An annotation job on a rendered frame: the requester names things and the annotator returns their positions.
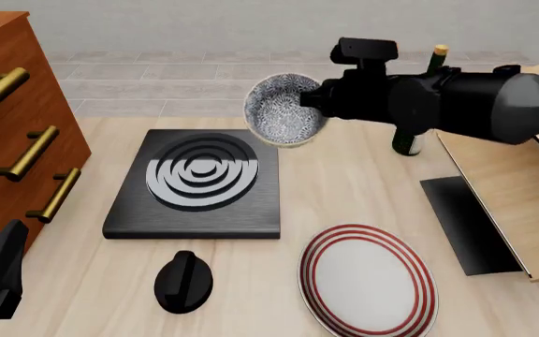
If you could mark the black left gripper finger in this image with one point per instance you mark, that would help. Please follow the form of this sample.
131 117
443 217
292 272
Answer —
10 249

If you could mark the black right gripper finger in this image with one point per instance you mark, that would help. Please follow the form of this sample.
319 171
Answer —
311 100

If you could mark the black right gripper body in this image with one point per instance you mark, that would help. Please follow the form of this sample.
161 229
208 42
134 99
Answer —
356 96

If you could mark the blue white patterned bowl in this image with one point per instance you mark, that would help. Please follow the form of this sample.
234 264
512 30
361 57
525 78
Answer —
274 112

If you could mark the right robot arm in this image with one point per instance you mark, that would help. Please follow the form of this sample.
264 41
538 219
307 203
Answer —
475 102

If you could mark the flat black stove plate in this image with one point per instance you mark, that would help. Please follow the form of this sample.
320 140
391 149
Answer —
251 210

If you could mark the round black stove knob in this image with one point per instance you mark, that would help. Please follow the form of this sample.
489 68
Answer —
183 284

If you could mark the small black plate on stalk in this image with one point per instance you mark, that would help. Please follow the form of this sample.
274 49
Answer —
368 51

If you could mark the dark green wine bottle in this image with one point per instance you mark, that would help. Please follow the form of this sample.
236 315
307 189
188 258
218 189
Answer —
407 144

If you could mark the wooden cabinet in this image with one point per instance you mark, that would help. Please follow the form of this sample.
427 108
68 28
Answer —
12 116

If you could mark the pale wooden rack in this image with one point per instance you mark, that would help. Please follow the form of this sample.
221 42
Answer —
499 182

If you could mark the white plate with red rings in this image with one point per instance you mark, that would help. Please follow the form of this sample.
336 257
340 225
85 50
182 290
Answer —
368 281

